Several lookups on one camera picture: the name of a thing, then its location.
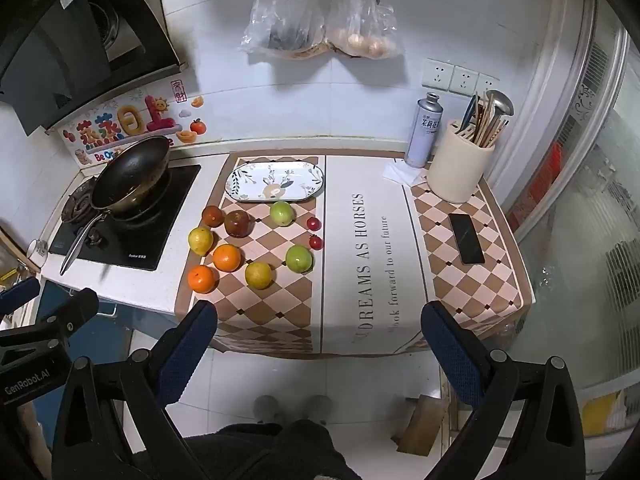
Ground white wall outlet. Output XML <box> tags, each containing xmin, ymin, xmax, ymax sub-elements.
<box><xmin>421</xmin><ymin>58</ymin><xmax>456</xmax><ymax>91</ymax></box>
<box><xmin>475</xmin><ymin>74</ymin><xmax>501</xmax><ymax>98</ymax></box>
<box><xmin>450</xmin><ymin>66</ymin><xmax>481</xmax><ymax>95</ymax></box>

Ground patterned white ceramic bowl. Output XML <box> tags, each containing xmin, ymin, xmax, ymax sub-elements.
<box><xmin>225</xmin><ymin>161</ymin><xmax>326</xmax><ymax>203</ymax></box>

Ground clear plastic bag brown contents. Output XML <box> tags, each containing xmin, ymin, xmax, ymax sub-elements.
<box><xmin>325</xmin><ymin>0</ymin><xmax>403</xmax><ymax>61</ymax></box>

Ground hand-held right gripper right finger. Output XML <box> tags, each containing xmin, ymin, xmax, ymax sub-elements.
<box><xmin>420</xmin><ymin>301</ymin><xmax>586</xmax><ymax>480</ymax></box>

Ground silver spray can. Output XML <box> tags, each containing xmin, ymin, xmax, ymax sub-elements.
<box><xmin>404</xmin><ymin>92</ymin><xmax>441</xmax><ymax>169</ymax></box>

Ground metal ladle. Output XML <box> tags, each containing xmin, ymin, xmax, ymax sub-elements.
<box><xmin>482</xmin><ymin>89</ymin><xmax>515</xmax><ymax>133</ymax></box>

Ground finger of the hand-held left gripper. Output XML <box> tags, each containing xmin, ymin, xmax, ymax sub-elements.
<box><xmin>0</xmin><ymin>276</ymin><xmax>42</xmax><ymax>316</ymax></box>
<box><xmin>0</xmin><ymin>287</ymin><xmax>100</xmax><ymax>357</ymax></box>

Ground blue cabinet door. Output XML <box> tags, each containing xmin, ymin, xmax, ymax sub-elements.
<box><xmin>40</xmin><ymin>280</ymin><xmax>177</xmax><ymax>363</ymax></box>

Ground black smartphone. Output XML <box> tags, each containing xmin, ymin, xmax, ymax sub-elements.
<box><xmin>447</xmin><ymin>212</ymin><xmax>487</xmax><ymax>266</ymax></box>

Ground small wooden stool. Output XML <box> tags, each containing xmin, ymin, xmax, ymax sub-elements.
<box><xmin>397</xmin><ymin>394</ymin><xmax>452</xmax><ymax>457</ymax></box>

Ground bundle of wooden chopsticks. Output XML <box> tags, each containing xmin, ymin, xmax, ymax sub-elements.
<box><xmin>470</xmin><ymin>95</ymin><xmax>510</xmax><ymax>149</ymax></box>

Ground glass sliding door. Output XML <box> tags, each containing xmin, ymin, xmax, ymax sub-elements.
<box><xmin>500</xmin><ymin>0</ymin><xmax>640</xmax><ymax>466</ymax></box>

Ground colourful letter wall sticker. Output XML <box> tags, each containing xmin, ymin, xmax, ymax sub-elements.
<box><xmin>57</xmin><ymin>95</ymin><xmax>178</xmax><ymax>166</ymax></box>

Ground dark brown-red apple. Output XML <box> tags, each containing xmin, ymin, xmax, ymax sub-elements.
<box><xmin>223</xmin><ymin>210</ymin><xmax>251</xmax><ymax>238</ymax></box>

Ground black handled knife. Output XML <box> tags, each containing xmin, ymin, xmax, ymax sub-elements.
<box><xmin>459</xmin><ymin>94</ymin><xmax>482</xmax><ymax>131</ymax></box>

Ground black glass gas stove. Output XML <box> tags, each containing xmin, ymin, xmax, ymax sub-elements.
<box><xmin>47</xmin><ymin>162</ymin><xmax>202</xmax><ymax>272</ymax></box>

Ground yellow-green lemon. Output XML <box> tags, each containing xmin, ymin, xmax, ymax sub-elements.
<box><xmin>188</xmin><ymin>227</ymin><xmax>214</xmax><ymax>257</ymax></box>

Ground black range hood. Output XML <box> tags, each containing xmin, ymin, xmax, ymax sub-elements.
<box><xmin>0</xmin><ymin>0</ymin><xmax>188</xmax><ymax>137</ymax></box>

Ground clear plastic bag dark contents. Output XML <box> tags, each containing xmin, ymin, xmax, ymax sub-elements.
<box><xmin>239</xmin><ymin>0</ymin><xmax>328</xmax><ymax>61</ymax></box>

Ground white paper tissue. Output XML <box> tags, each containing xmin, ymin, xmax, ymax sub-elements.
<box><xmin>383</xmin><ymin>159</ymin><xmax>429</xmax><ymax>187</ymax></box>

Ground yellow lemon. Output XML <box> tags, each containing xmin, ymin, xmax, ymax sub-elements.
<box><xmin>244</xmin><ymin>261</ymin><xmax>274</xmax><ymax>291</ymax></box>

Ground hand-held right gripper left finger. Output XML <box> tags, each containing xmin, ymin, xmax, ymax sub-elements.
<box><xmin>51</xmin><ymin>300</ymin><xmax>219</xmax><ymax>480</ymax></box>

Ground orange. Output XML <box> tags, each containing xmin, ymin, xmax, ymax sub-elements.
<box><xmin>212</xmin><ymin>243</ymin><xmax>243</xmax><ymax>273</ymax></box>
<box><xmin>188</xmin><ymin>265</ymin><xmax>219</xmax><ymax>295</ymax></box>

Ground checkered brown table mat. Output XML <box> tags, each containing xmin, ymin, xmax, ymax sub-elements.
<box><xmin>174</xmin><ymin>150</ymin><xmax>536</xmax><ymax>360</ymax></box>

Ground black frying pan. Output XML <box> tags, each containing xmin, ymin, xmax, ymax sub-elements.
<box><xmin>60</xmin><ymin>135</ymin><xmax>174</xmax><ymax>276</ymax></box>

